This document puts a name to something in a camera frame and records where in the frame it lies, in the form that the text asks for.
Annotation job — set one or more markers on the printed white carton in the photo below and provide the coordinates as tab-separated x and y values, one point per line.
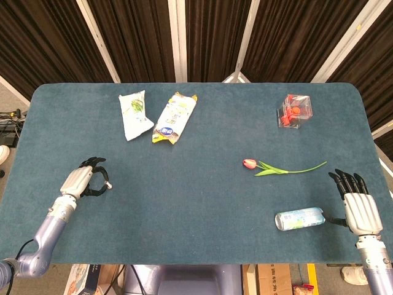
81	281

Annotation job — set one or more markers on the dark brown curtain panel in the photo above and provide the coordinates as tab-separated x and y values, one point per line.
215	40
371	77
40	46
294	40
138	40

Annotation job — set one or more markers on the right lavender robot arm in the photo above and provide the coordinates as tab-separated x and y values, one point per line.
376	264

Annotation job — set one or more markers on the brown cardboard box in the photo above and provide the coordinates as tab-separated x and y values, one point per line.
270	281

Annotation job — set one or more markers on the artificial red tulip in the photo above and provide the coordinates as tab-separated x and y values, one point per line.
250	163

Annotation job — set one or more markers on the teal velvet table cover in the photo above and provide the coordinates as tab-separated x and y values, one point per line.
196	190

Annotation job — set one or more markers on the clear box with red parts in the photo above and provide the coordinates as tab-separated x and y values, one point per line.
294	112

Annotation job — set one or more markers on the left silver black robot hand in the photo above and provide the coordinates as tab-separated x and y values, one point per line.
76	181

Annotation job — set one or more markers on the torn white green wrapper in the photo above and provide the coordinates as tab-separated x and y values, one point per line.
133	116

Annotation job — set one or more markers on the white partition post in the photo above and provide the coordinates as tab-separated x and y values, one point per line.
177	40
98	40
344	46
244	40

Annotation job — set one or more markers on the white yellow cookie package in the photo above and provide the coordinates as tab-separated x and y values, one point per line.
175	118

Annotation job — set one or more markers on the white shoe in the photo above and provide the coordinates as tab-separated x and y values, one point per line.
354	275
3	154

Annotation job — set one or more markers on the left lavender robot arm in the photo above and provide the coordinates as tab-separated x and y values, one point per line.
49	233

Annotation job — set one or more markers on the lavender robot base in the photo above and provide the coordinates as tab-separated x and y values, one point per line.
184	281

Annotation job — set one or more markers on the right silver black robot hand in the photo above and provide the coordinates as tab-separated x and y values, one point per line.
362	212

